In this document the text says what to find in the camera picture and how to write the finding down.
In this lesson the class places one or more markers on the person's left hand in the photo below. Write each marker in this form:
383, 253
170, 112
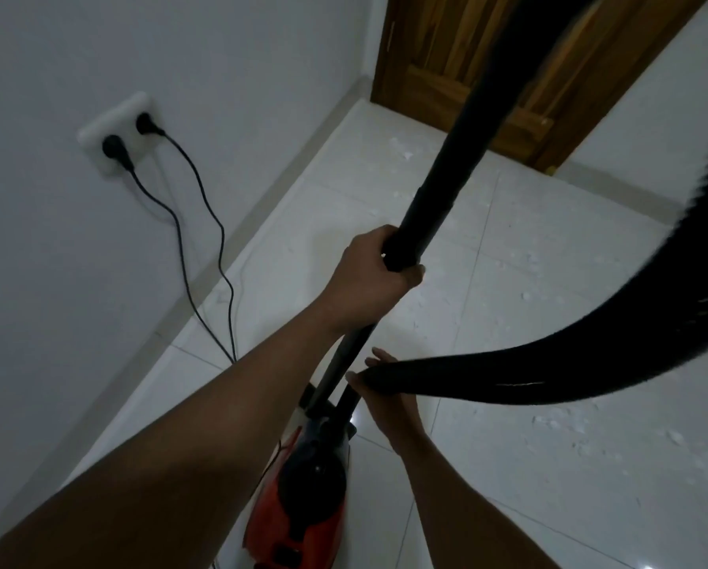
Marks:
354, 278

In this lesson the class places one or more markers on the person's right thumb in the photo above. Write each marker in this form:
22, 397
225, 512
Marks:
355, 383

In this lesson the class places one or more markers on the black vacuum wand tube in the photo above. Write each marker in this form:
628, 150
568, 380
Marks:
449, 159

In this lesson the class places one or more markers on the red vacuum cleaner body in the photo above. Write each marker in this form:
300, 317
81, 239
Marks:
303, 503

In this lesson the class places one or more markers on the scattered white paper scraps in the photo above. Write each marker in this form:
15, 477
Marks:
402, 146

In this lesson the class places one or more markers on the brown wooden door frame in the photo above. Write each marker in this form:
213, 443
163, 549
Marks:
382, 71

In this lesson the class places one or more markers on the person's right forearm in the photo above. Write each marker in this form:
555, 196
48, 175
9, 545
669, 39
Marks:
466, 515

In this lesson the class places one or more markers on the person's left forearm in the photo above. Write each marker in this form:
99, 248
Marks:
170, 462

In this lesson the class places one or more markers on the brown wooden door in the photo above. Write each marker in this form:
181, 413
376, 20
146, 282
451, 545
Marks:
437, 47

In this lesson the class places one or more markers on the grey skirting board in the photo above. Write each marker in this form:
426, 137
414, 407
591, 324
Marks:
283, 183
615, 186

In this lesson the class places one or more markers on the person's left thumb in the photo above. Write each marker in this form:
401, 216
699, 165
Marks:
411, 276

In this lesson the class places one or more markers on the black power plug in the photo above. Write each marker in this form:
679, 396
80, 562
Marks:
117, 151
148, 124

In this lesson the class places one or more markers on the white double wall socket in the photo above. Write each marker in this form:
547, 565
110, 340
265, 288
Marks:
96, 133

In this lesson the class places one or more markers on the person's right hand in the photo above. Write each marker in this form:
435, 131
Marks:
392, 417

